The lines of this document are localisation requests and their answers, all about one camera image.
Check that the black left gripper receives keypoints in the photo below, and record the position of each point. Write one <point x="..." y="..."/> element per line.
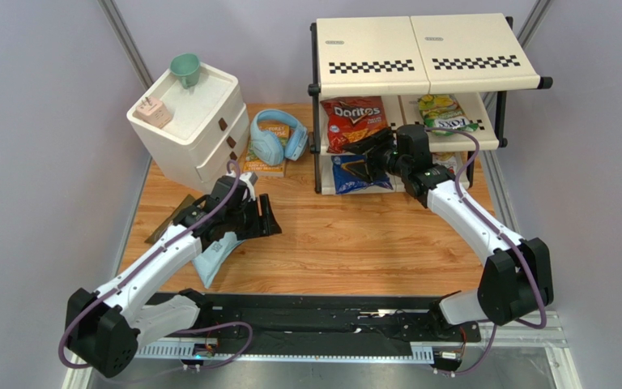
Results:
<point x="269" y="224"/>

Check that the light blue headphones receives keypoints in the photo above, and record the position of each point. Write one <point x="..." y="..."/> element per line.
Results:
<point x="266" y="145"/>

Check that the orange green book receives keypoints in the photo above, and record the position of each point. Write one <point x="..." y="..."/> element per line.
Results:
<point x="252" y="163"/>

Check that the green Foxs snack bag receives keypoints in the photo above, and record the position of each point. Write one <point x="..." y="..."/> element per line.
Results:
<point x="443" y="114"/>

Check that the red Doritos chips bag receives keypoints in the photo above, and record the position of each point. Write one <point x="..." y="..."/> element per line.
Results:
<point x="351" y="119"/>

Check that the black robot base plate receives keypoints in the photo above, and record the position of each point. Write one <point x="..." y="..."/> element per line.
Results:
<point x="237" y="316"/>

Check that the blue Doritos chips bag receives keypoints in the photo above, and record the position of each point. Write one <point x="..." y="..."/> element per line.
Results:
<point x="344" y="185"/>

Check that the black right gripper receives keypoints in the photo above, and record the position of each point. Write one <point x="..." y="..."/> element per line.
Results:
<point x="377" y="151"/>

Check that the white red Chuba chips bag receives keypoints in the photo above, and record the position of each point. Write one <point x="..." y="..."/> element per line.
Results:
<point x="447" y="159"/>

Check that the green plastic cup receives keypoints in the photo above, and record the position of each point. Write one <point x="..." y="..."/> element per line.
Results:
<point x="186" y="67"/>

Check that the light blue snack bag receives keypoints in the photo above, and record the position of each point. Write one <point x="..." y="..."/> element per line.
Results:
<point x="208" y="263"/>

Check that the pink power adapter cube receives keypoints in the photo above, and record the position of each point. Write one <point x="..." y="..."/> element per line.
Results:
<point x="153" y="111"/>

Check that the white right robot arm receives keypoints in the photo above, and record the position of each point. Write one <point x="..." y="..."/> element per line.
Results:
<point x="516" y="285"/>

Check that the brown snack bag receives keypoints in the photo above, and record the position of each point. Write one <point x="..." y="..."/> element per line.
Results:
<point x="159" y="231"/>

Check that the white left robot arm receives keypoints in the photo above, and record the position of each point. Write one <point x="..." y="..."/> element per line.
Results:
<point x="107" y="326"/>

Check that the cream three-tier shelf rack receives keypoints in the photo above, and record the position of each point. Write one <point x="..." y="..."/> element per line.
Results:
<point x="475" y="58"/>

